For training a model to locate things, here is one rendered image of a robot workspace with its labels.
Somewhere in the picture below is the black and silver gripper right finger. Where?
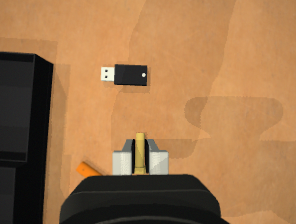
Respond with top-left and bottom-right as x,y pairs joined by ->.
145,139 -> 169,175

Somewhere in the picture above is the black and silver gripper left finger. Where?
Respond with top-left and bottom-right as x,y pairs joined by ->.
112,139 -> 135,175

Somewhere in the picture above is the gold bolt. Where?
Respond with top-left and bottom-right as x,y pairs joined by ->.
134,133 -> 146,174

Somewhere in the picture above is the black usb stick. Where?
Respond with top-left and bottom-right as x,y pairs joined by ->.
101,64 -> 147,86

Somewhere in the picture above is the black rack of bins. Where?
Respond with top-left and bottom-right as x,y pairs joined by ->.
0,51 -> 53,224

